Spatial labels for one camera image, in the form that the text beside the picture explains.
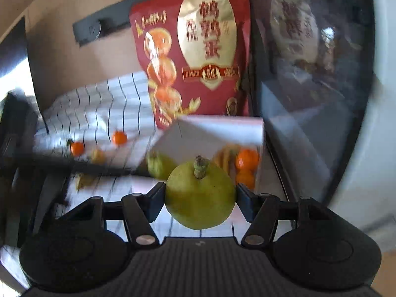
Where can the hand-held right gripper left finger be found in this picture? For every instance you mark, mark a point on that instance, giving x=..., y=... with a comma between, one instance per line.
x=157, y=198

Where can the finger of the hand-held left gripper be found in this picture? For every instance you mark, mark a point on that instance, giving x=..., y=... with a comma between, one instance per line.
x=92, y=167

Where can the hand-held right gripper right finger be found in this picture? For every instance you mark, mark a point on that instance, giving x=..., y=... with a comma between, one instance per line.
x=244, y=201

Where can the small tangerine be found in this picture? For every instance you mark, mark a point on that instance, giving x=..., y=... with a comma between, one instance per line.
x=119, y=138
x=246, y=179

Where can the tangerine with leaves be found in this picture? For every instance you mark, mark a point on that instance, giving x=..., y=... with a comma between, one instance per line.
x=77, y=149

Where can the green pear thin stem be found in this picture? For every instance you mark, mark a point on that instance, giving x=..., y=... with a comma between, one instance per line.
x=161, y=166

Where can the large tangerine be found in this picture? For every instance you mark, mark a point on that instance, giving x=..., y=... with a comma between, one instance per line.
x=247, y=160

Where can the green pear thick stem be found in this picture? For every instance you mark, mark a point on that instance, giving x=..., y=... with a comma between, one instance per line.
x=201, y=201

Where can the short spotted banana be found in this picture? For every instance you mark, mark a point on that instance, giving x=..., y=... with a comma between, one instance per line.
x=220, y=162

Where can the pink cardboard box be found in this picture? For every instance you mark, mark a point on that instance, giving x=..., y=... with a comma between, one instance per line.
x=216, y=130

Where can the white checked tablecloth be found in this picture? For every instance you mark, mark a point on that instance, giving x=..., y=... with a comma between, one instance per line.
x=92, y=114

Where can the dark monitor screen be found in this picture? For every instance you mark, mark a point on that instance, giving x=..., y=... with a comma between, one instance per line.
x=15, y=37

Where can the red snack bag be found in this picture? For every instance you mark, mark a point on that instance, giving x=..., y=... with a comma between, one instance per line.
x=191, y=99

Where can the dark grey wall rail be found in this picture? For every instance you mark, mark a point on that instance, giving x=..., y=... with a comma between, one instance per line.
x=92, y=31

